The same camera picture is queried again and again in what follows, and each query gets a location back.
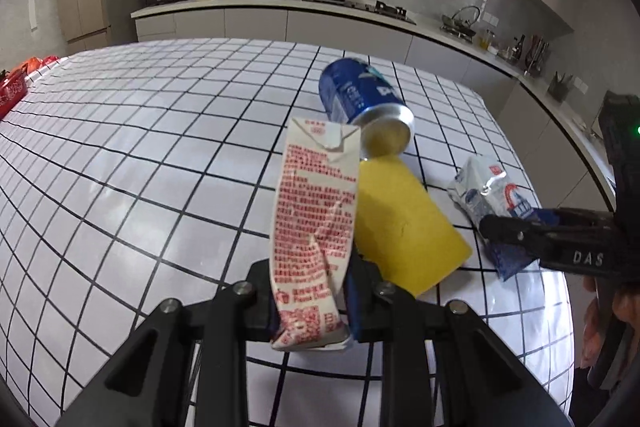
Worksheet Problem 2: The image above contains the red plastic bag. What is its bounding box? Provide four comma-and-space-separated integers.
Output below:
7, 55, 61, 80

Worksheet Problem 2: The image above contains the knife block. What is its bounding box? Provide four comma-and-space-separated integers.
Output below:
547, 73, 573, 102

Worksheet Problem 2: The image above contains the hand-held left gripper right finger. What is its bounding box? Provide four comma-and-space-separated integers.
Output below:
342, 252, 573, 427

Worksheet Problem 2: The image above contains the yellow sponge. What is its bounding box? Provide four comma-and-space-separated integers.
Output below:
352, 157, 473, 298

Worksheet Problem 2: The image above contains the steel stovetop kettle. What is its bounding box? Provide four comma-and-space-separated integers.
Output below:
440, 5, 481, 42

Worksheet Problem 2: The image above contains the blue drink can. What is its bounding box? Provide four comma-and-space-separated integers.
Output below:
319, 57, 417, 160

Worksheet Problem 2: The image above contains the person's right hand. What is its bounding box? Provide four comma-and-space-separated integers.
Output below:
582, 287, 640, 358

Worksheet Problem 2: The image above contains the red and white carton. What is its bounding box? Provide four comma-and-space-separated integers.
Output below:
269, 116, 362, 353

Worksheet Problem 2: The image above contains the red cooking pot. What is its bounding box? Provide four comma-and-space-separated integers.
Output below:
0, 69, 28, 120

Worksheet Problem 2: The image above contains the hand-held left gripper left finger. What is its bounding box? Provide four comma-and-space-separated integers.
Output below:
59, 258, 276, 427

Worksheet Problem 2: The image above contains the black gas stove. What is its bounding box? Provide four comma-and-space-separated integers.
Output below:
302, 0, 417, 25

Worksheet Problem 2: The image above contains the blue and white carton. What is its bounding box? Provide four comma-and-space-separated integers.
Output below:
446, 155, 543, 283

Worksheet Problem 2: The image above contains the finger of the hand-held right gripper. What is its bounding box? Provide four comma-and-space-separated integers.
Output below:
479, 213, 546, 258
530, 207, 618, 228

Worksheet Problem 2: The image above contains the utensil holder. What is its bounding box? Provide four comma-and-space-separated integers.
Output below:
524, 36, 550, 78

